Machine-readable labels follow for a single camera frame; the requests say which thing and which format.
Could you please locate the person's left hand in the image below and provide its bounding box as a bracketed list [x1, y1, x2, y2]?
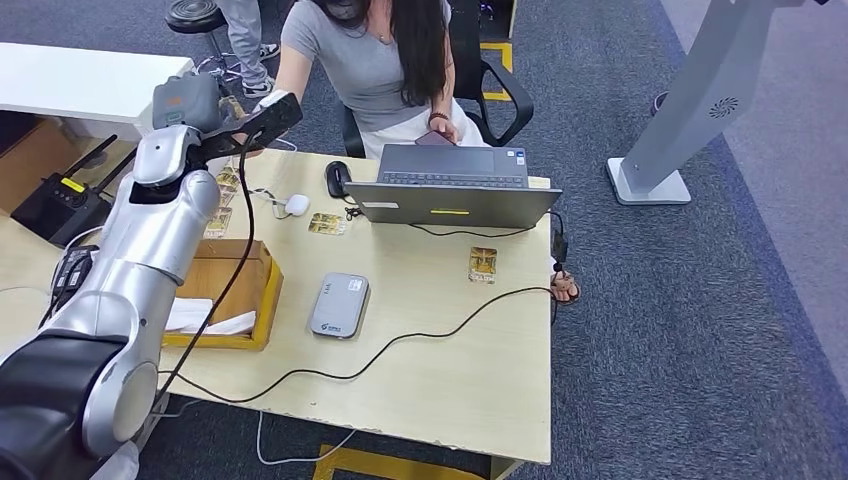
[429, 116, 462, 146]

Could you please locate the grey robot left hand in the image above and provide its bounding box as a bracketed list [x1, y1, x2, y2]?
[151, 71, 224, 134]

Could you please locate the gold patterned ID card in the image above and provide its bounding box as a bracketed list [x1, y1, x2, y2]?
[307, 211, 348, 237]

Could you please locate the standing person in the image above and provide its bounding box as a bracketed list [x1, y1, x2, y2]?
[215, 0, 281, 99]

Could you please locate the seated person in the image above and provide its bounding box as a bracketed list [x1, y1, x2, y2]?
[273, 0, 495, 160]

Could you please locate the person's foot in sandal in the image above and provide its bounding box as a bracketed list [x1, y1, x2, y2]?
[549, 270, 582, 306]

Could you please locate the grey card reader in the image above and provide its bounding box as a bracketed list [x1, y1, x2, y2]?
[308, 272, 371, 340]

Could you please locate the black office chair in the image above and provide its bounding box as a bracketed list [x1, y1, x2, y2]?
[338, 0, 535, 160]

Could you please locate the grey laptop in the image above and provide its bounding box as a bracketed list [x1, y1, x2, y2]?
[343, 143, 563, 230]

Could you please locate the black round stool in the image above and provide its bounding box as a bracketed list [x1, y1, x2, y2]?
[164, 0, 243, 86]

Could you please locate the black computer mouse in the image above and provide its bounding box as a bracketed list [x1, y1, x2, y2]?
[324, 160, 353, 199]

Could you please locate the white desk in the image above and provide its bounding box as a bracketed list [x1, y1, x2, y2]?
[0, 42, 195, 144]

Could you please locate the black router with antennas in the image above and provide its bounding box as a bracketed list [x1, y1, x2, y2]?
[9, 134, 137, 250]

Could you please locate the black power adapter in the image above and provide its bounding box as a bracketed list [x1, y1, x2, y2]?
[49, 245, 101, 299]

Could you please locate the cardboard box with yellow side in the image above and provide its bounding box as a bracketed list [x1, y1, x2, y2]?
[160, 239, 285, 352]

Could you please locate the white paper sheet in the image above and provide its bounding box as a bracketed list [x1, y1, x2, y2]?
[198, 309, 258, 337]

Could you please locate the grey kiosk stand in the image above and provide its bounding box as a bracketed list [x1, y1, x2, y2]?
[605, 0, 835, 207]

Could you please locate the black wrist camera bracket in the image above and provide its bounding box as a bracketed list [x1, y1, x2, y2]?
[192, 89, 305, 164]

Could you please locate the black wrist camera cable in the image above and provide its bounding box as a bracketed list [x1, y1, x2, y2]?
[153, 132, 258, 405]

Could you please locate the white charger cable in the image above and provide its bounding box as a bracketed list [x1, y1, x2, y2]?
[251, 137, 299, 220]

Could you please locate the black laptop power cable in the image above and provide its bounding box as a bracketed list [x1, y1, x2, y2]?
[407, 210, 570, 276]

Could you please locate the long black cable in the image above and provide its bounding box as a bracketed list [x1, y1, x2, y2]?
[157, 286, 555, 405]

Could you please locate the yellow table frame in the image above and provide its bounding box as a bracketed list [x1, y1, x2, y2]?
[312, 443, 525, 480]

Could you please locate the white hanging cable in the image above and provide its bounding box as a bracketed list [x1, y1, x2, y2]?
[255, 411, 358, 466]

